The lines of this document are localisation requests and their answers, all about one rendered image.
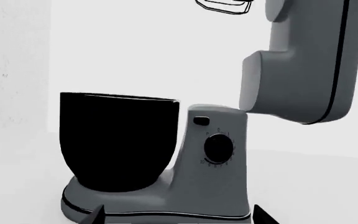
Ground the black release button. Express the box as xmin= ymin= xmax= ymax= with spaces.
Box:
xmin=193 ymin=116 xmax=211 ymax=126

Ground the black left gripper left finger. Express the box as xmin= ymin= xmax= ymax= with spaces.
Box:
xmin=80 ymin=203 xmax=106 ymax=224

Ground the black mixing bowl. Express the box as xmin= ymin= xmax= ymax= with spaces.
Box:
xmin=59 ymin=91 xmax=181 ymax=194

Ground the black speed dial knob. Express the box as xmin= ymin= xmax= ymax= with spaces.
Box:
xmin=203 ymin=135 xmax=234 ymax=164

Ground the black wire whisk attachment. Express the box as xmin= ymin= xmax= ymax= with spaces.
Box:
xmin=195 ymin=0 xmax=254 ymax=16

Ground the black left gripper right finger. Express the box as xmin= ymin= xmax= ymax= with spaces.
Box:
xmin=252 ymin=203 xmax=281 ymax=224

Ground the grey stand mixer head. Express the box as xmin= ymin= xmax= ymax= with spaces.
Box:
xmin=239 ymin=0 xmax=358 ymax=125

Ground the grey stand mixer base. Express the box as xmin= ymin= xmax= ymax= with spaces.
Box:
xmin=61 ymin=103 xmax=252 ymax=224

